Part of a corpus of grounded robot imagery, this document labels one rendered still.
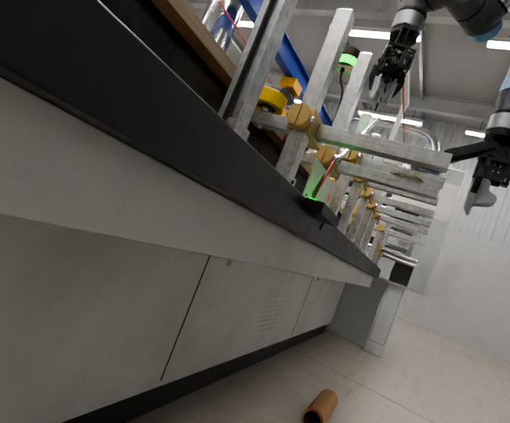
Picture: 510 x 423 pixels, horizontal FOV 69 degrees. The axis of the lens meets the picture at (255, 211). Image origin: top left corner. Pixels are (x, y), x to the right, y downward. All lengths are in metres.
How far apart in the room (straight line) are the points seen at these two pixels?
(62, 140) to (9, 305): 0.36
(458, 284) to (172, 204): 9.51
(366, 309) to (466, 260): 6.47
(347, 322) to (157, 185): 3.31
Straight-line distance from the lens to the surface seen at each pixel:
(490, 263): 9.98
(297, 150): 0.78
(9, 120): 0.35
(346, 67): 1.15
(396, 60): 1.06
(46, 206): 0.38
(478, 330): 9.91
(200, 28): 0.75
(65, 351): 0.80
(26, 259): 0.65
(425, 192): 1.03
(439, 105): 9.66
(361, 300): 3.66
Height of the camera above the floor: 0.58
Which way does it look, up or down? 3 degrees up
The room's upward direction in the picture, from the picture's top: 21 degrees clockwise
